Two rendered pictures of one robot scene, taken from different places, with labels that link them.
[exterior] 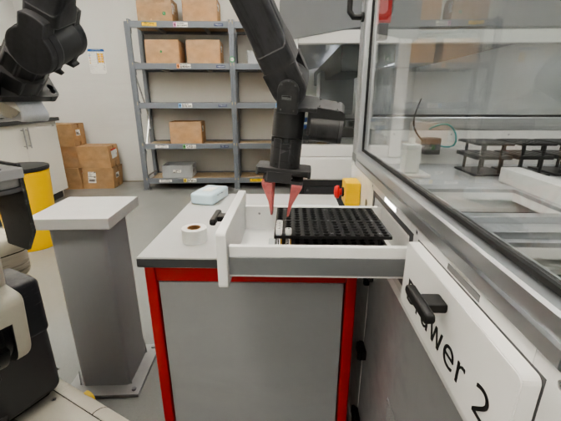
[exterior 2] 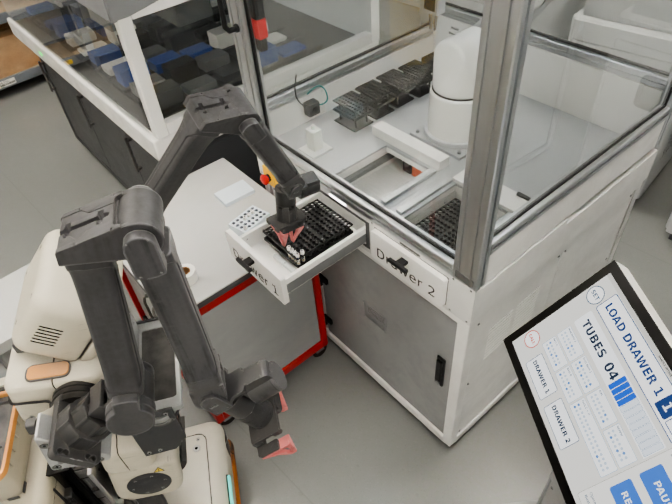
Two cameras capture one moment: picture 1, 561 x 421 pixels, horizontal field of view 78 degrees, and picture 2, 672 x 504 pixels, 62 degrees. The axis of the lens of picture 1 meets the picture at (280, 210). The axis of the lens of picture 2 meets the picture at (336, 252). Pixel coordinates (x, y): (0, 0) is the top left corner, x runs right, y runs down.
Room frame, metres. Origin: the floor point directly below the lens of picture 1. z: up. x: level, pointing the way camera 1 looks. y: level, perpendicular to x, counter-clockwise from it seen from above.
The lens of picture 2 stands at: (-0.38, 0.64, 2.05)
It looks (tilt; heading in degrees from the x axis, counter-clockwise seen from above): 44 degrees down; 322
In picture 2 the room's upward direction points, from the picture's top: 5 degrees counter-clockwise
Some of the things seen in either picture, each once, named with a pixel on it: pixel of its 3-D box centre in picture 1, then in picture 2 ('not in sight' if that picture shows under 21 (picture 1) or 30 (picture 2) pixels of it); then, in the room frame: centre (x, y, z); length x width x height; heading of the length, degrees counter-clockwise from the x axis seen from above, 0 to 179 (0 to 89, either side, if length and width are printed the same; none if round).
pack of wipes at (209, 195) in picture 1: (209, 194); not in sight; (1.32, 0.28, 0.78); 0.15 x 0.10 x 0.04; 165
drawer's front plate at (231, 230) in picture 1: (234, 230); (256, 265); (0.69, 0.10, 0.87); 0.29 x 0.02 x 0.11; 178
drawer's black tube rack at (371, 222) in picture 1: (327, 234); (308, 234); (0.69, -0.10, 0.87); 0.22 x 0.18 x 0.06; 88
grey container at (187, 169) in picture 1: (179, 169); not in sight; (4.61, 1.37, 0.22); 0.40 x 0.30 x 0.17; 92
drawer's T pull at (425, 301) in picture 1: (428, 302); (400, 263); (0.37, -0.18, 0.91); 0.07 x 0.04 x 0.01; 178
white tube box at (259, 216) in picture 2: not in sight; (249, 222); (0.97, -0.05, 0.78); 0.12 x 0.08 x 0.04; 101
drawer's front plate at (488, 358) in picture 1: (447, 325); (406, 266); (0.37, -0.21, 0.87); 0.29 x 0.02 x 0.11; 178
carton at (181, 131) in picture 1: (188, 132); not in sight; (4.62, 1.21, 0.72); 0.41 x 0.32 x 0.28; 92
